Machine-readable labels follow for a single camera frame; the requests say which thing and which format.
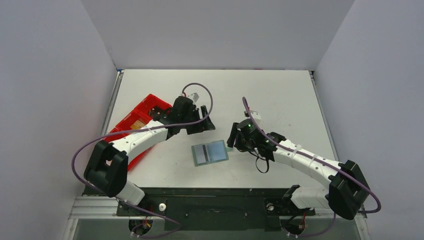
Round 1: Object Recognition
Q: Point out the red plastic bin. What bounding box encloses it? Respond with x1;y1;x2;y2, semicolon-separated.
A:
104;94;172;172

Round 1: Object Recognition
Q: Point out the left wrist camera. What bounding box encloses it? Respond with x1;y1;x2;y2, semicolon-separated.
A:
188;92;200;103

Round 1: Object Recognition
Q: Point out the silver card black stripe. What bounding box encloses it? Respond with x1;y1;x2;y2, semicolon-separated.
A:
192;144;210;165

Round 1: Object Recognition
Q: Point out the right black loop cable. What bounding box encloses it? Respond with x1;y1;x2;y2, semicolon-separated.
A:
255;155;270;174

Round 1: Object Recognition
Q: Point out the black card in bin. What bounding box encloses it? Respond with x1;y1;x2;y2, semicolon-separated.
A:
148;106;172;121

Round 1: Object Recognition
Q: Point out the green card holder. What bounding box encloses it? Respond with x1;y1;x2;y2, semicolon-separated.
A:
191;140;233;167

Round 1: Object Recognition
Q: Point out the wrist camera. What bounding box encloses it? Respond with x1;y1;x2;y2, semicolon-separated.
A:
188;92;200;103
250;111;262;122

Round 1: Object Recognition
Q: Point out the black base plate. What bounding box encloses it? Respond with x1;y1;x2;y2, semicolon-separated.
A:
82;187;350;232

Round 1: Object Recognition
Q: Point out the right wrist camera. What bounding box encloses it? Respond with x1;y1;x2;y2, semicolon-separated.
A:
250;111;262;122

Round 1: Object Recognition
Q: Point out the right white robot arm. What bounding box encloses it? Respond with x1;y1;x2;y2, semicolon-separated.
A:
227;119;370;220

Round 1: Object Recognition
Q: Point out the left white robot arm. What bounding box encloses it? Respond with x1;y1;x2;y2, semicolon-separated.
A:
83;96;216;215

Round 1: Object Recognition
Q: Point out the aluminium rail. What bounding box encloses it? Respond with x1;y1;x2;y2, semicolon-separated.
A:
68;195;368;220

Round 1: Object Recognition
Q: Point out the gold card in bin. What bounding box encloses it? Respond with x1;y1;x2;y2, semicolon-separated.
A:
130;120;145;130

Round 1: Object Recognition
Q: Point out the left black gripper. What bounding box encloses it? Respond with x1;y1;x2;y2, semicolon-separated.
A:
180;106;214;135

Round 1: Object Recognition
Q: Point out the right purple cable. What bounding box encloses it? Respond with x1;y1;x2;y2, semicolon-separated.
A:
242;96;382;239

